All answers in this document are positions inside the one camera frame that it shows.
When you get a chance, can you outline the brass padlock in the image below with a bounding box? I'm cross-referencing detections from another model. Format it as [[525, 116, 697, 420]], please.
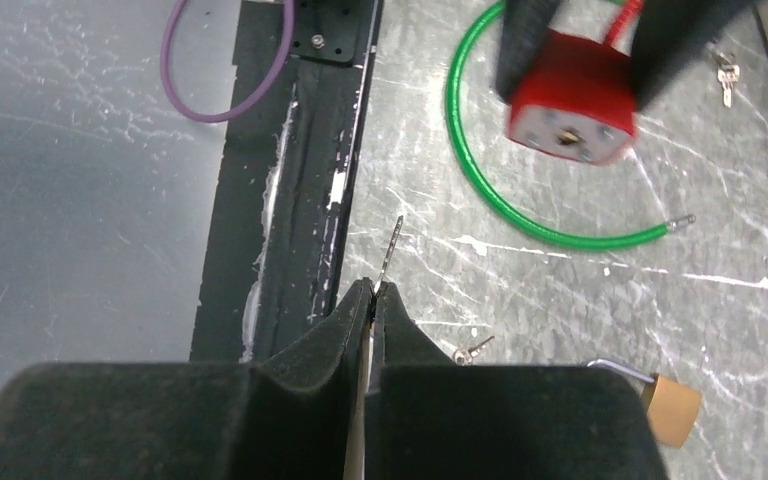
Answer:
[[585, 358, 703, 448]]

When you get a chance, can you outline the green cable lock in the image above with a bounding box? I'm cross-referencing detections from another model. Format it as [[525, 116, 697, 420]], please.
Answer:
[[444, 1, 697, 252]]

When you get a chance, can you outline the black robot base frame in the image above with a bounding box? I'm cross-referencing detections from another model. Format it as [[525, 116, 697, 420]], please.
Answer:
[[189, 1, 383, 362]]

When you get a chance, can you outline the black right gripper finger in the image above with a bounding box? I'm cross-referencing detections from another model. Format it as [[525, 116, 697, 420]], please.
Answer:
[[493, 0, 562, 102], [630, 0, 755, 110]]

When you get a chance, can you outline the red cable padlock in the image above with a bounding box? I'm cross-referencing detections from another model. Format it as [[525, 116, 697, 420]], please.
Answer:
[[499, 1, 643, 166]]

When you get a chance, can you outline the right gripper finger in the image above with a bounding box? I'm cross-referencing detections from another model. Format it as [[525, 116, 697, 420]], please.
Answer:
[[0, 278, 373, 479], [365, 282, 667, 479]]

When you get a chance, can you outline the bunch of small keys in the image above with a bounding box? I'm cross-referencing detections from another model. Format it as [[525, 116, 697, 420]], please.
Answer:
[[710, 46, 741, 108]]

